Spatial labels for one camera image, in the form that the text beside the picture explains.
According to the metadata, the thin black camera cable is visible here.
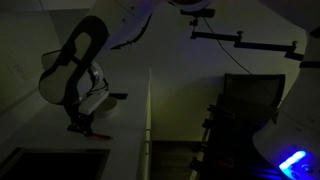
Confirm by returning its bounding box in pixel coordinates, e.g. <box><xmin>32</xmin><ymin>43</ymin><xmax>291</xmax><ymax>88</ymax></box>
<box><xmin>202</xmin><ymin>17</ymin><xmax>254</xmax><ymax>76</ymax></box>

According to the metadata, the dark flat countertop object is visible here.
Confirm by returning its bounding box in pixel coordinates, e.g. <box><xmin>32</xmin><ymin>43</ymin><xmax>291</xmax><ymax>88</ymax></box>
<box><xmin>109</xmin><ymin>92</ymin><xmax>129</xmax><ymax>100</ymax></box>

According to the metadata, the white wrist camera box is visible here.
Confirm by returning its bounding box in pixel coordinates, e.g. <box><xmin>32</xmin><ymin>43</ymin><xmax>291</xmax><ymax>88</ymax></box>
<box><xmin>79</xmin><ymin>91</ymin><xmax>110</xmax><ymax>116</ymax></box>

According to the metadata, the white wall outlet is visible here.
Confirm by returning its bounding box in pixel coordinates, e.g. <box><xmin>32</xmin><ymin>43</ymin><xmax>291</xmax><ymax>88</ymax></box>
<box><xmin>9</xmin><ymin>63</ymin><xmax>28</xmax><ymax>82</ymax></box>

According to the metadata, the black external camera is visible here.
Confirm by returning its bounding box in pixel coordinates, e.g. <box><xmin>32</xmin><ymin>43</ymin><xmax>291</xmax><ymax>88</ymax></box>
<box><xmin>180</xmin><ymin>8</ymin><xmax>216</xmax><ymax>20</ymax></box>

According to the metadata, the black articulated camera mount arm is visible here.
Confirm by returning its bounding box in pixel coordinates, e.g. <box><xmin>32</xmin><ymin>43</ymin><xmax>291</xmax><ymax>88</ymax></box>
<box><xmin>190</xmin><ymin>30</ymin><xmax>305</xmax><ymax>62</ymax></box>

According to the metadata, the white bowl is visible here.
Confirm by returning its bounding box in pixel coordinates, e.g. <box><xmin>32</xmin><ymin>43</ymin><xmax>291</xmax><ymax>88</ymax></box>
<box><xmin>95</xmin><ymin>95</ymin><xmax>119</xmax><ymax>118</ymax></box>

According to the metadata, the red marker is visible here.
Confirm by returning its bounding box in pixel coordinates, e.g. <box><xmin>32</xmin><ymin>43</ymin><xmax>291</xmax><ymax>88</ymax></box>
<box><xmin>90</xmin><ymin>132</ymin><xmax>114</xmax><ymax>141</ymax></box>

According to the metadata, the black mesh chair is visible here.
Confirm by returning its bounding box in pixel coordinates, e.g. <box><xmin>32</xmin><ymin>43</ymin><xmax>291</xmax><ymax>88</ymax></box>
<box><xmin>222</xmin><ymin>73</ymin><xmax>287</xmax><ymax>108</ymax></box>

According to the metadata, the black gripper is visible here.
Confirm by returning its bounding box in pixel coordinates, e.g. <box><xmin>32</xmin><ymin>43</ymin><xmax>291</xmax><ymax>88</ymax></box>
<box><xmin>66</xmin><ymin>99</ymin><xmax>95</xmax><ymax>138</ymax></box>

